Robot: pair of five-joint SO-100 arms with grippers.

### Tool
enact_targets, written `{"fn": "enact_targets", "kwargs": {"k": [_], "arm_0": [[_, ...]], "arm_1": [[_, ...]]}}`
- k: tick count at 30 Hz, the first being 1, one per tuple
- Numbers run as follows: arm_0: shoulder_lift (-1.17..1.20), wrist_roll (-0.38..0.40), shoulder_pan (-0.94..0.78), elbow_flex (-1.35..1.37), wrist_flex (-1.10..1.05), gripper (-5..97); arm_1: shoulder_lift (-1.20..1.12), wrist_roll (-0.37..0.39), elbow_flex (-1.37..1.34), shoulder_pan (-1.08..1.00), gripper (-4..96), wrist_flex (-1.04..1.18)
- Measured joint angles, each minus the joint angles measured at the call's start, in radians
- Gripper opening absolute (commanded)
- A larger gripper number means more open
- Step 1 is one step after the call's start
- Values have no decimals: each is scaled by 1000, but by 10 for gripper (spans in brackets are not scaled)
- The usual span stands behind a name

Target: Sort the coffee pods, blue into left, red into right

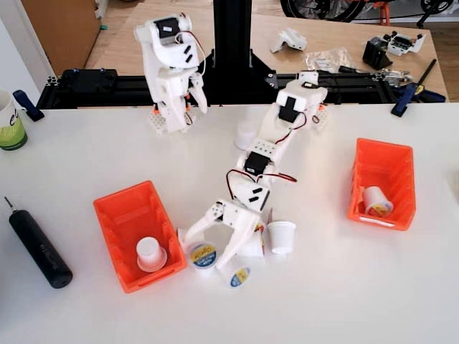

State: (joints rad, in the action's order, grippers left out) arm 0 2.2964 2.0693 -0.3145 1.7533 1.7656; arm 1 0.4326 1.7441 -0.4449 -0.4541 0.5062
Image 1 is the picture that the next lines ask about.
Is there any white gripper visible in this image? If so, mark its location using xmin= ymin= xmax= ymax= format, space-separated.
xmin=182 ymin=199 xmax=262 ymax=270
xmin=159 ymin=70 xmax=209 ymax=134

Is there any blue lid coffee pod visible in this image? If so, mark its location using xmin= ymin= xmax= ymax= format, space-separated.
xmin=189 ymin=242 xmax=219 ymax=277
xmin=217 ymin=263 xmax=253 ymax=288

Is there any red lid coffee pod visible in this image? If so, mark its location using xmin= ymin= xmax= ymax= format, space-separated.
xmin=235 ymin=120 xmax=257 ymax=151
xmin=361 ymin=185 xmax=394 ymax=216
xmin=177 ymin=229 xmax=193 ymax=252

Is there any wooden table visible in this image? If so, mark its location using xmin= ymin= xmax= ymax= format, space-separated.
xmin=84 ymin=2 xmax=449 ymax=105

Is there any orange plastic storage bin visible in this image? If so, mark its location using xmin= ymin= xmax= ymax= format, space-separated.
xmin=92 ymin=178 xmax=189 ymax=295

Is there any white printed robot part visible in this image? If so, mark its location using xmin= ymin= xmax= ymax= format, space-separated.
xmin=269 ymin=27 xmax=308 ymax=54

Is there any wooden cabinet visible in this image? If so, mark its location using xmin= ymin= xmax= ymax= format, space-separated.
xmin=21 ymin=0 xmax=103 ymax=76

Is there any clear bag of screws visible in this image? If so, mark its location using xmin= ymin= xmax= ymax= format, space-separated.
xmin=303 ymin=48 xmax=354 ymax=72

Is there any white and green mug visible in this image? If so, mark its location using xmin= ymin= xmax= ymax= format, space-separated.
xmin=0 ymin=89 xmax=29 ymax=151

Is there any black electric screwdriver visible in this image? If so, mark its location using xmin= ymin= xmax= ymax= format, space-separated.
xmin=3 ymin=196 xmax=75 ymax=290

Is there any orange bin with white label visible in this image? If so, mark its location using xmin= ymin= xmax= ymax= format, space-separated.
xmin=346 ymin=138 xmax=419 ymax=232

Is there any black printed part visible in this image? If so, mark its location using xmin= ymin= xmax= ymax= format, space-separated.
xmin=361 ymin=37 xmax=394 ymax=71

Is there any small clear parts bag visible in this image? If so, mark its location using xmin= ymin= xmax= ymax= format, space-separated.
xmin=376 ymin=70 xmax=413 ymax=89

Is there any blue bar clamp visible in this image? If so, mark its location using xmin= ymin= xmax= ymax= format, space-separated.
xmin=389 ymin=58 xmax=448 ymax=118

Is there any white part with circuit board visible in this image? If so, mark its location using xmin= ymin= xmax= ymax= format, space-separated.
xmin=372 ymin=31 xmax=427 ymax=57

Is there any black aluminium frame rail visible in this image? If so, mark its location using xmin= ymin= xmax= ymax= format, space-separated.
xmin=35 ymin=70 xmax=399 ymax=110

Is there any black aluminium frame post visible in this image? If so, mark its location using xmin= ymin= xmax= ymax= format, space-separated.
xmin=193 ymin=0 xmax=278 ymax=107

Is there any black box on frame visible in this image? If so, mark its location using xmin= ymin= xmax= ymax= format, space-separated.
xmin=59 ymin=67 xmax=118 ymax=103

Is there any blue clamp handle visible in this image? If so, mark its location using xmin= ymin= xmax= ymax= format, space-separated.
xmin=12 ymin=89 xmax=45 ymax=122

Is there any black handle screwdriver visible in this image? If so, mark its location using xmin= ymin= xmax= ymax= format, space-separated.
xmin=336 ymin=64 xmax=376 ymax=75

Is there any orange stand post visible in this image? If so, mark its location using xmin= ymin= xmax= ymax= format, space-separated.
xmin=372 ymin=0 xmax=392 ymax=26

